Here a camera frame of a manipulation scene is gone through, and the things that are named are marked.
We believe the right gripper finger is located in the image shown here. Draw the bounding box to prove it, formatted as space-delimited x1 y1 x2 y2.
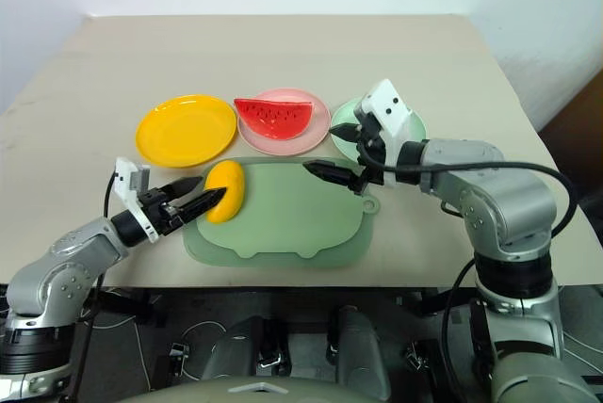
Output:
329 123 363 143
302 160 369 196

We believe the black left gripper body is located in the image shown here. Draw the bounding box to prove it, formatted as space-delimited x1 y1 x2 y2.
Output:
139 185 186 237

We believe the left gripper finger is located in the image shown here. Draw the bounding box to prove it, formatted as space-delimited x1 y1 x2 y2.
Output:
165 176 204 198
177 187 229 226

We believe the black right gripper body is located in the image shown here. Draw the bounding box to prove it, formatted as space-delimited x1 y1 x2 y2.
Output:
352 108 389 188

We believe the yellow mango toy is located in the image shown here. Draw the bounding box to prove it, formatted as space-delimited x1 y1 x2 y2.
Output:
204 160 246 225

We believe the light green plate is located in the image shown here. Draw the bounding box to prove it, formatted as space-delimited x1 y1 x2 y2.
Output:
329 95 428 162

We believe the yellow plate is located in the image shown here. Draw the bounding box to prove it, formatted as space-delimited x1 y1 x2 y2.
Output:
135 93 238 169

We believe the pink plate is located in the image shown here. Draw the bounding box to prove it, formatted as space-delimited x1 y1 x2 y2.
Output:
236 87 333 157

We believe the green silicone mat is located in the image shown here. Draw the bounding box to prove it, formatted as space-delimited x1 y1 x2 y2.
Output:
182 156 381 270

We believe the red watermelon slice toy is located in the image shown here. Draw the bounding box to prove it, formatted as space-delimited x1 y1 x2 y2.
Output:
233 97 315 141

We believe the silver metal latch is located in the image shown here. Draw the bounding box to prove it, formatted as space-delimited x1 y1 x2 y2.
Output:
256 349 285 370
404 343 429 372
168 341 191 367

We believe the dark grey rounded shape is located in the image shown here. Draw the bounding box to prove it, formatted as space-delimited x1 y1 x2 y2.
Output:
329 303 393 399
200 315 291 381

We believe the olive rounded shell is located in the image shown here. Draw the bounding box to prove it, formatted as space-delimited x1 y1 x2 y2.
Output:
117 374 418 403

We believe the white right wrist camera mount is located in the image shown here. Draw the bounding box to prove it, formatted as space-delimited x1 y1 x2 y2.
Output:
358 77 416 187

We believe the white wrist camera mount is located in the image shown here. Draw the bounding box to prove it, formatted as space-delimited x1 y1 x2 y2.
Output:
358 77 416 187
112 156 159 241

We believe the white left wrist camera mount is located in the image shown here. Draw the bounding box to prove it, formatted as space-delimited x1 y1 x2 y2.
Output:
112 156 159 241

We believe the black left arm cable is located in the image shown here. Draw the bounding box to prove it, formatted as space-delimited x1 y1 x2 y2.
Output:
65 169 119 403

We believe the black table frame bar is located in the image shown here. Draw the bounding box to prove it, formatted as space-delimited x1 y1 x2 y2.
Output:
93 286 454 322

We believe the thin white cable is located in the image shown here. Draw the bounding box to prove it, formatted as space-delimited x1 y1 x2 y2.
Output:
87 314 148 391
181 320 228 379
560 326 603 369

